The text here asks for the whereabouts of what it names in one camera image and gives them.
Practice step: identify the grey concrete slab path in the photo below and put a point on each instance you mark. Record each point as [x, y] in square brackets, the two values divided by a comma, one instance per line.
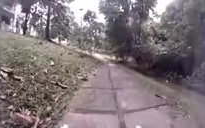
[100, 100]

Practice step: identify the dense green bushes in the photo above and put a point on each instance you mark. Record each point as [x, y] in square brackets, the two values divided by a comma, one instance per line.
[163, 40]

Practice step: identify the row of trees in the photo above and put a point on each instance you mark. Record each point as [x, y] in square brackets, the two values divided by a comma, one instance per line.
[53, 20]

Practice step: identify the grass slope with fallen leaves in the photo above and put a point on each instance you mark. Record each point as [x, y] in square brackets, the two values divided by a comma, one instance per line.
[33, 66]

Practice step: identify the robot's own part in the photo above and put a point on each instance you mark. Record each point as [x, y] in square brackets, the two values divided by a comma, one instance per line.
[138, 126]
[64, 126]

